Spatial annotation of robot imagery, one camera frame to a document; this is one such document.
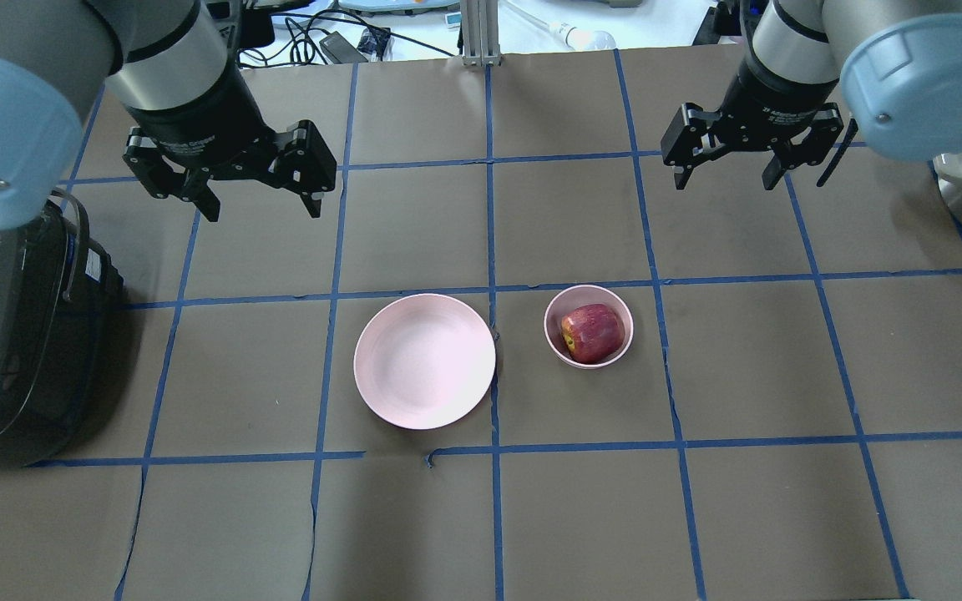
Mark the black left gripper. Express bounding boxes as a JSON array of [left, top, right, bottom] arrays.
[[118, 66, 337, 222]]

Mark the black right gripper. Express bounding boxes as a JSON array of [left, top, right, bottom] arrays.
[[661, 60, 845, 190]]

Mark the pink bowl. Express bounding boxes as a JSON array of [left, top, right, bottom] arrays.
[[542, 285, 635, 370]]

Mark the red apple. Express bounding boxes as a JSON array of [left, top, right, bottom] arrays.
[[559, 303, 625, 365]]

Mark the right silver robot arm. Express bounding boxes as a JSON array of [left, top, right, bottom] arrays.
[[661, 1, 962, 190]]

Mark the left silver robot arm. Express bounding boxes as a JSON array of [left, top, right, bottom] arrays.
[[0, 1, 337, 230]]

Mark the pink plate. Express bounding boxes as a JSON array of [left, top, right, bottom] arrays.
[[352, 293, 497, 431]]

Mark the light bulb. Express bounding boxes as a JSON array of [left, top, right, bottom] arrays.
[[501, 1, 618, 51]]

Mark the dark rice cooker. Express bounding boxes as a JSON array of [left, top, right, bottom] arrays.
[[0, 188, 123, 469]]

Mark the aluminium frame post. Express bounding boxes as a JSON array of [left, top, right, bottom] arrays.
[[458, 0, 503, 68]]

